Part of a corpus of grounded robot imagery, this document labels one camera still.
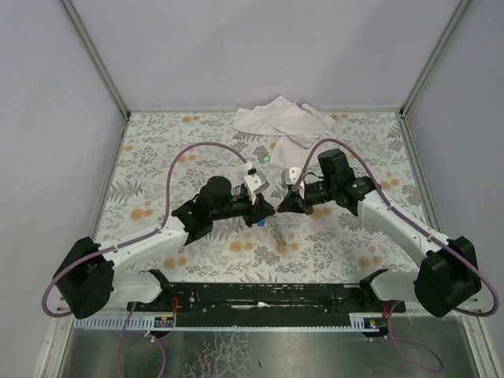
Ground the purple floor cable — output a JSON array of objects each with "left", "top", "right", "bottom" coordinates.
[
  {"left": 117, "top": 301, "right": 166, "bottom": 378},
  {"left": 387, "top": 301, "right": 445, "bottom": 373}
]

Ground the purple left floor cable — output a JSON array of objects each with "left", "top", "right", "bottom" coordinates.
[{"left": 117, "top": 301, "right": 166, "bottom": 378}]

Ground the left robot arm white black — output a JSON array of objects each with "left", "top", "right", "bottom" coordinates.
[{"left": 53, "top": 172, "right": 275, "bottom": 319}]

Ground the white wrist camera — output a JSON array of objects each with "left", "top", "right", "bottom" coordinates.
[
  {"left": 243, "top": 168, "right": 269, "bottom": 195},
  {"left": 281, "top": 167, "right": 305, "bottom": 198}
]

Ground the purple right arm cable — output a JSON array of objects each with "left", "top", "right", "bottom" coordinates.
[{"left": 293, "top": 138, "right": 498, "bottom": 316}]

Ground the green tagged key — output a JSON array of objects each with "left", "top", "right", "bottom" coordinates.
[{"left": 259, "top": 155, "right": 271, "bottom": 165}]

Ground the white slotted cable duct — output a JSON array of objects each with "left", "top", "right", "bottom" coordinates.
[{"left": 73, "top": 309, "right": 387, "bottom": 333}]

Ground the grey aluminium corner post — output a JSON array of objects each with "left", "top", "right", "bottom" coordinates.
[{"left": 398, "top": 0, "right": 473, "bottom": 119}]

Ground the white crumpled cloth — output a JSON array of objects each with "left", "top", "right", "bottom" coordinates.
[{"left": 232, "top": 96, "right": 335, "bottom": 169}]

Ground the grey left corner post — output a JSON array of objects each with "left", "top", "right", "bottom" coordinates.
[{"left": 57, "top": 0, "right": 130, "bottom": 120}]

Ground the purple right floor cable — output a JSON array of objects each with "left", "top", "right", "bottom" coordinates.
[{"left": 387, "top": 301, "right": 445, "bottom": 373}]

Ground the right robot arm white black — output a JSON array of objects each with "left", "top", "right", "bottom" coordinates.
[{"left": 277, "top": 149, "right": 482, "bottom": 317}]

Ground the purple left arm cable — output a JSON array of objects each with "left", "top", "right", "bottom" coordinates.
[{"left": 41, "top": 142, "right": 255, "bottom": 318}]

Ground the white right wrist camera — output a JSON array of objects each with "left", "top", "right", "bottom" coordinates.
[{"left": 281, "top": 167, "right": 305, "bottom": 198}]

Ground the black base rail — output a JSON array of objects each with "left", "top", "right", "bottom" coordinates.
[{"left": 128, "top": 281, "right": 393, "bottom": 317}]

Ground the white disc with keyrings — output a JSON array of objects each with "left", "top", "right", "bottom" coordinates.
[{"left": 266, "top": 219, "right": 298, "bottom": 256}]

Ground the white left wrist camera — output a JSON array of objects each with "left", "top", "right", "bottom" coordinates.
[{"left": 243, "top": 168, "right": 269, "bottom": 195}]

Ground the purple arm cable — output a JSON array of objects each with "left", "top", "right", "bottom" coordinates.
[
  {"left": 293, "top": 138, "right": 498, "bottom": 316},
  {"left": 41, "top": 142, "right": 255, "bottom": 318}
]

